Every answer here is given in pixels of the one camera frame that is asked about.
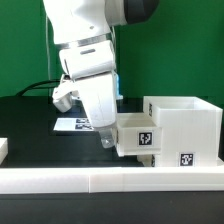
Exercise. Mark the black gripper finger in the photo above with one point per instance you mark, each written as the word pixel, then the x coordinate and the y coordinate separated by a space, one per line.
pixel 107 138

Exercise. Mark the white fiducial marker plate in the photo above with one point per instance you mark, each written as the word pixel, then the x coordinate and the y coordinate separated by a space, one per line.
pixel 72 124

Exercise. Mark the white front drawer with knob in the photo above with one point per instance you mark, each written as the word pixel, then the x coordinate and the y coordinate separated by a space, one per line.
pixel 148 160

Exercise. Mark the white drawer tray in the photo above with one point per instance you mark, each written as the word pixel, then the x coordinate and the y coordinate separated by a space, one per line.
pixel 137 134

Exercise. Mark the white U-shaped fence rail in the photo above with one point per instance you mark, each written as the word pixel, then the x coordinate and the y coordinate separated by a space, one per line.
pixel 94 180

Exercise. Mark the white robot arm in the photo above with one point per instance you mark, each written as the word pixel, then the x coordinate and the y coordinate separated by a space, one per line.
pixel 82 31

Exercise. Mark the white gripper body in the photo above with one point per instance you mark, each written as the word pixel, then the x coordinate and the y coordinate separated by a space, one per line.
pixel 92 67

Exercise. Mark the white drawer cabinet box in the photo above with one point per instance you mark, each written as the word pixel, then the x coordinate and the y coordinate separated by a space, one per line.
pixel 190 131

